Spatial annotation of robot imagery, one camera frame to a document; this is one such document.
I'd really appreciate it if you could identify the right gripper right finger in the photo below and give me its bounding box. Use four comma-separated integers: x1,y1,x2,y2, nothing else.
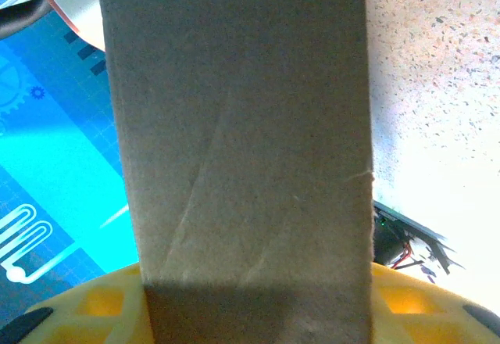
370,261,500,344

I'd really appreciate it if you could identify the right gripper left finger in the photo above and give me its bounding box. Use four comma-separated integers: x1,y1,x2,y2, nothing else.
0,263,154,344

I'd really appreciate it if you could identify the small brown cardboard box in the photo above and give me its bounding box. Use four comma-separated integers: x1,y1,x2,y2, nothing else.
95,0,376,344

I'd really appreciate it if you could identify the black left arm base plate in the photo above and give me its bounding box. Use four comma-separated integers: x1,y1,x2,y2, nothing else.
373,201,466,282

